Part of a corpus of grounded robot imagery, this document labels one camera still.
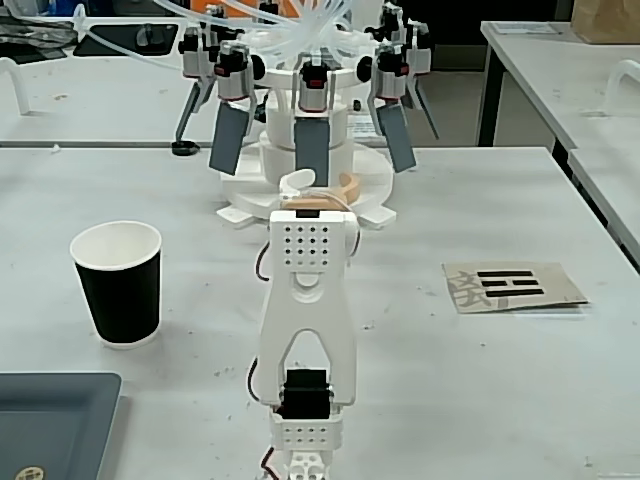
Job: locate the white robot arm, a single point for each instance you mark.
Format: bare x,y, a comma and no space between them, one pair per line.
310,300

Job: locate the clear plastic tube bundle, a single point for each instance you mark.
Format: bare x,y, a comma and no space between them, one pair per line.
310,30

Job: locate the black round cap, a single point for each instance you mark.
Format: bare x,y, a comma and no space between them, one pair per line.
183,148

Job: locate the white paper cup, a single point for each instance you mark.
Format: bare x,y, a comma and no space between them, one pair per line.
122,300

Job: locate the printed cardboard card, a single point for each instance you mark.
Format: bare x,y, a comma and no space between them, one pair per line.
515,287

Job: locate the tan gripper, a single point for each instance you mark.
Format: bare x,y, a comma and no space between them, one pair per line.
298,180

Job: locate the dark blue-grey tray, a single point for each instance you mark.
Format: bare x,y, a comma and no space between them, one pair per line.
55,425

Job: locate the brown paper bag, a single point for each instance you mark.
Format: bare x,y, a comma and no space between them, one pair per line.
605,20

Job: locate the dark crumpled bag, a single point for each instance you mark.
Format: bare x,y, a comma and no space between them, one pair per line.
30,32

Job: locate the white machine base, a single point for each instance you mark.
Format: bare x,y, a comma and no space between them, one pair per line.
280,130

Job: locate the black table leg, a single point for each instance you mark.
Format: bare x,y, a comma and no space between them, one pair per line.
491,90

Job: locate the orange box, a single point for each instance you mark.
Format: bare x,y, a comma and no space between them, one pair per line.
220,5

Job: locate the round tan token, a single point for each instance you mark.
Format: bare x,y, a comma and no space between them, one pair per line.
29,473

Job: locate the black flat mat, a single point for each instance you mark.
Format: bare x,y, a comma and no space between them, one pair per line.
125,39

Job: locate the grey paddle actuator unit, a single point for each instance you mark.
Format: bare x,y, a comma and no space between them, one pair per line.
395,125
420,50
312,130
192,57
231,100

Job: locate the printed paper label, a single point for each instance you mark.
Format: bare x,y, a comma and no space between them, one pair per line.
361,126

